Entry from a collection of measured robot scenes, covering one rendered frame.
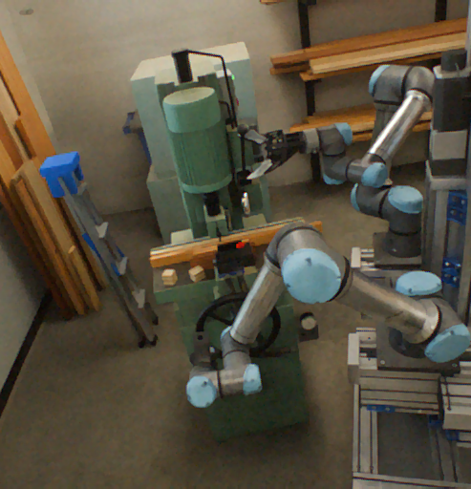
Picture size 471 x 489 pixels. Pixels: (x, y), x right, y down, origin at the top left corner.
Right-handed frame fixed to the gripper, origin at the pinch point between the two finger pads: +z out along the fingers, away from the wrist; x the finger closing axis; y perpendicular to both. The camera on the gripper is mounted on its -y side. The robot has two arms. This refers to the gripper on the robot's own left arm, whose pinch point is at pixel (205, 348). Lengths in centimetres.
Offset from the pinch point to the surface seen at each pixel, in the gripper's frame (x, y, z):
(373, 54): 127, -131, 178
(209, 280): 3.9, -19.5, 16.8
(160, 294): -14.2, -17.2, 16.9
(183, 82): 7, -87, 11
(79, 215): -57, -52, 81
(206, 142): 11, -65, 2
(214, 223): 8.8, -39.2, 19.3
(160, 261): -14.3, -28.1, 28.6
